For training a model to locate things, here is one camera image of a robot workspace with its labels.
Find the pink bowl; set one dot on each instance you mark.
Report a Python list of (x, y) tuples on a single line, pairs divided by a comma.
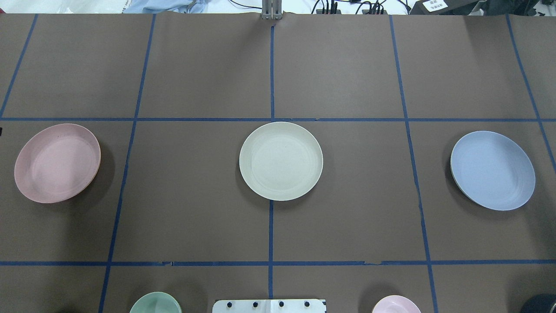
[(395, 304)]

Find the blue plate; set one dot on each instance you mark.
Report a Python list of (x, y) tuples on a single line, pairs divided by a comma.
[(492, 170)]

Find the dark blue pot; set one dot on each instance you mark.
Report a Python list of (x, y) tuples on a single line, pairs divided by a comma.
[(541, 303)]

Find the light blue cloth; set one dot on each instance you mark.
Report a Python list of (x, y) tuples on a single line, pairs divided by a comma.
[(160, 6)]

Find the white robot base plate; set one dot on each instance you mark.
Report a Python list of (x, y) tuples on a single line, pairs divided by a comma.
[(270, 306)]

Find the black labelled box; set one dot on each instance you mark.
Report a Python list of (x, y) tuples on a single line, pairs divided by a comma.
[(438, 7)]

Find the green bowl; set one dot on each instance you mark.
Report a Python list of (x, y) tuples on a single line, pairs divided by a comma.
[(156, 302)]

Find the aluminium frame post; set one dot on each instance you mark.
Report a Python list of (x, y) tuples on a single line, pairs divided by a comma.
[(271, 9)]

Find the pink plate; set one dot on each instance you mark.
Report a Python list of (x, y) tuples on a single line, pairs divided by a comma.
[(57, 163)]

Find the cream plate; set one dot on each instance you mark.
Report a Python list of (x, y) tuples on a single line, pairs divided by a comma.
[(281, 161)]

